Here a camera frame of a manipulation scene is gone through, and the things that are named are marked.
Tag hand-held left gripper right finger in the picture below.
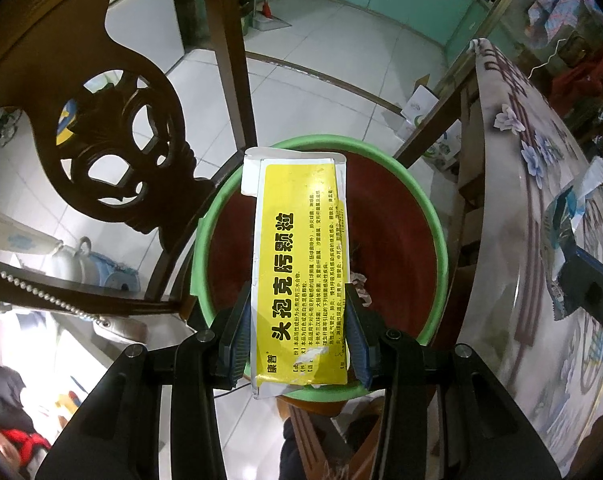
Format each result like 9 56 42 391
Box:
345 283 563 480

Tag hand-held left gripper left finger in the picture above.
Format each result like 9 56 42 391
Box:
34 281 253 480

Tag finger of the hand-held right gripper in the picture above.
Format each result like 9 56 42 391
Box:
564 242 603 291
555 266 603 348

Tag blue snack wrapper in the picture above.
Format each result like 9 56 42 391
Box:
540 185 595 322

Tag yellow medicine box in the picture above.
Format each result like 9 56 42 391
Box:
242 146 352 400

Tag red basin with green rim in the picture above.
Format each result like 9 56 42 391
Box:
189 135 449 403

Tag crumpled white paper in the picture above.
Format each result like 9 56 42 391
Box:
350 270 375 308

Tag white pleated paper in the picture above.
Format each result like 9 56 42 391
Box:
574 155 603 202

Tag blue plastic stool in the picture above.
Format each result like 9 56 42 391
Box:
89 252 143 294

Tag plain wooden chair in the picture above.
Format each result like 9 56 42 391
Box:
391 80 487 271

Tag white printed carton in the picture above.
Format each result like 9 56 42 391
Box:
399 75 441 141
424 125 465 174

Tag red and black clothes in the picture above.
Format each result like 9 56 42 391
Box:
0 365 52 466

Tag patterned hanging cloth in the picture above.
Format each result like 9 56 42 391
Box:
526 0 589 41

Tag grey dustpan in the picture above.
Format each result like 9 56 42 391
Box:
249 10 291 32

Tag carved wooden chair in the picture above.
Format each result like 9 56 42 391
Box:
0 0 260 313

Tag pearl bead string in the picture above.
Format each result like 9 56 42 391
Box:
0 255 108 322

